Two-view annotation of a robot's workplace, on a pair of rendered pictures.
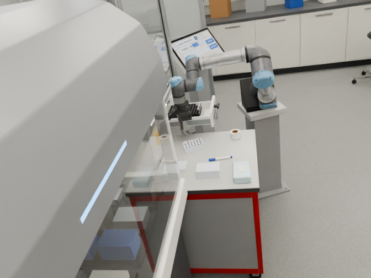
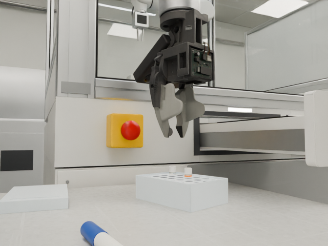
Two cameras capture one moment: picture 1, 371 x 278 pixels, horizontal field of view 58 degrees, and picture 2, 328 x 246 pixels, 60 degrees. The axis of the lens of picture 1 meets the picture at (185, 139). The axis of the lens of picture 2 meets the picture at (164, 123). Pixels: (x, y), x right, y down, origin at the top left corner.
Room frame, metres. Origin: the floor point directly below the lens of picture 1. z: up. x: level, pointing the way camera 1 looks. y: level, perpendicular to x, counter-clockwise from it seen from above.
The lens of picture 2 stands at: (1.55, -0.39, 0.86)
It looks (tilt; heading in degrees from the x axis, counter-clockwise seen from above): 3 degrees up; 53
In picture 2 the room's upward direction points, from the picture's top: straight up
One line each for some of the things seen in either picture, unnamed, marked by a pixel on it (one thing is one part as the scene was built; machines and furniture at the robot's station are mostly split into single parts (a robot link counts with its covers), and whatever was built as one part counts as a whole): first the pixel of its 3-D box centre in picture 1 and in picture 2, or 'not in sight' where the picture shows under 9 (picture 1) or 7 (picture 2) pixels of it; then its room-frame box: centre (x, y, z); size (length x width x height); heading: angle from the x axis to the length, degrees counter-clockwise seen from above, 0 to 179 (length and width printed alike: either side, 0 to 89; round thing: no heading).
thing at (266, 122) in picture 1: (263, 148); not in sight; (2.28, -0.60, 0.38); 0.30 x 0.30 x 0.76; 7
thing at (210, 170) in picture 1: (208, 170); not in sight; (1.53, -0.09, 0.79); 0.13 x 0.09 x 0.05; 78
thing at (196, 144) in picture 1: (193, 145); (179, 188); (1.84, -0.04, 0.78); 0.12 x 0.08 x 0.04; 94
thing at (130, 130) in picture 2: not in sight; (130, 130); (1.84, 0.12, 0.88); 0.04 x 0.03 x 0.04; 167
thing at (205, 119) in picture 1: (183, 114); (274, 136); (2.15, -0.02, 0.86); 0.40 x 0.26 x 0.06; 77
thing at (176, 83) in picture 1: (177, 86); not in sight; (1.87, -0.01, 1.17); 0.09 x 0.08 x 0.11; 83
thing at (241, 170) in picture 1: (241, 171); not in sight; (1.47, -0.26, 0.78); 0.15 x 0.10 x 0.04; 169
